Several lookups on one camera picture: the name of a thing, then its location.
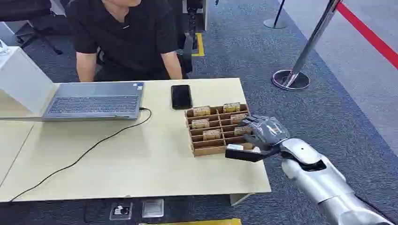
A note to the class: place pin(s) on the wooden card box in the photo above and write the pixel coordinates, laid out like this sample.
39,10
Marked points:
214,146

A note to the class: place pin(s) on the person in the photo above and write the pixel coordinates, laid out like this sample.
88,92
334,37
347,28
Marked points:
124,37

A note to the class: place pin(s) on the chrome stanchion post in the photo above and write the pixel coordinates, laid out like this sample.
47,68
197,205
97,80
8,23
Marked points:
306,49

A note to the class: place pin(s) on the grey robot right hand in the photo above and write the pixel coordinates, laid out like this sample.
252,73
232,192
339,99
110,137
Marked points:
266,130

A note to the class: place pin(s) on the white box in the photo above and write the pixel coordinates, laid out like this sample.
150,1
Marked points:
25,80

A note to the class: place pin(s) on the open floor socket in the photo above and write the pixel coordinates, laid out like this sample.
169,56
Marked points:
121,211

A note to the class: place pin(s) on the black office chair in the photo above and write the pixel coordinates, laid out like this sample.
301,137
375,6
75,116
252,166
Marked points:
28,18

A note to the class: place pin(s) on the yellow floor tape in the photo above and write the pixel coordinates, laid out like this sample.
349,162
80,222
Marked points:
200,43

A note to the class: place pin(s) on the steel floor plate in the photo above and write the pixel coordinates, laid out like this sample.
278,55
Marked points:
152,208

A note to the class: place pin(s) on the dark stanchion post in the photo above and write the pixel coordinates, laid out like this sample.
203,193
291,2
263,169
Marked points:
276,21

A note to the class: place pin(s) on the black smartphone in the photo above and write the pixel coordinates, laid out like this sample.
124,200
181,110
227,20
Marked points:
181,97

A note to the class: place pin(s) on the pale desk leg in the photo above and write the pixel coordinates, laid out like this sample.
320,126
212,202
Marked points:
241,198

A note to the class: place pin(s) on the printed card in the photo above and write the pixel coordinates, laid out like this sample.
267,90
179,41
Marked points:
211,135
238,118
200,124
231,107
201,111
242,131

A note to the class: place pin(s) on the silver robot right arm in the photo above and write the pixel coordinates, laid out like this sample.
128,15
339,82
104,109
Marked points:
323,183

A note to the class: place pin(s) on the red barrier belt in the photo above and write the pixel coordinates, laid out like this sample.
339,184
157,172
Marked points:
370,35

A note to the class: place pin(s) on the grey laptop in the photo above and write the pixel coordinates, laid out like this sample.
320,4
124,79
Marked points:
93,104

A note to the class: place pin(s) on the yellow board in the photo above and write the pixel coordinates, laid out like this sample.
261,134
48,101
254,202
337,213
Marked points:
192,222

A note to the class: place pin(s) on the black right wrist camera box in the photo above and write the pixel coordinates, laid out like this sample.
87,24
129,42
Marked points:
245,154

